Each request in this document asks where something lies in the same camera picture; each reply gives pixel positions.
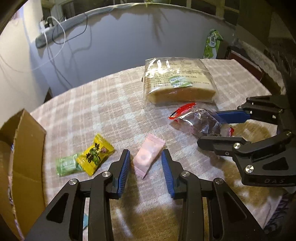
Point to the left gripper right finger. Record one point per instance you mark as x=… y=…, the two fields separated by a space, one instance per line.
x=228 y=217

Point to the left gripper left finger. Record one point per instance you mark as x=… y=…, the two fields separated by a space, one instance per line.
x=63 y=217

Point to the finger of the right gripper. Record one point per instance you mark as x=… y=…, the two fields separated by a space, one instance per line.
x=234 y=116
x=221 y=146

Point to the teal mint ring candy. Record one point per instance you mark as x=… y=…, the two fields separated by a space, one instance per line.
x=85 y=221

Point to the dark dried fruit clear bag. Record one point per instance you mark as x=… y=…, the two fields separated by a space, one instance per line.
x=193 y=118

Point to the light green candy wrapper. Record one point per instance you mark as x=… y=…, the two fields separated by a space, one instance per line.
x=68 y=165

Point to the yellow candy wrapper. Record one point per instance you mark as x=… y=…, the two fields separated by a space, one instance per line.
x=95 y=155

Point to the pink candy wrapper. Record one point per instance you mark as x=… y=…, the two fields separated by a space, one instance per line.
x=146 y=155

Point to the lace covered furniture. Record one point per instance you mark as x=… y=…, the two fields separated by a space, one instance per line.
x=265 y=63

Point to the green white snack bag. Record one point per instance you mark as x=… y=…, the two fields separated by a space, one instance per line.
x=212 y=45

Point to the packaged sponge cake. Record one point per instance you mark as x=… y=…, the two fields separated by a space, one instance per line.
x=177 y=79

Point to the brown cardboard box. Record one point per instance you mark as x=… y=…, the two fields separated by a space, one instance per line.
x=22 y=198

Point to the plaid pink tablecloth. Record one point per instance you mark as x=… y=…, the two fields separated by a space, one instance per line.
x=113 y=106

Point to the grey windowsill cloth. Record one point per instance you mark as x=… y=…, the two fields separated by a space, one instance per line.
x=54 y=32

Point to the white power strip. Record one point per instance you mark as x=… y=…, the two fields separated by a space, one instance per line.
x=45 y=25

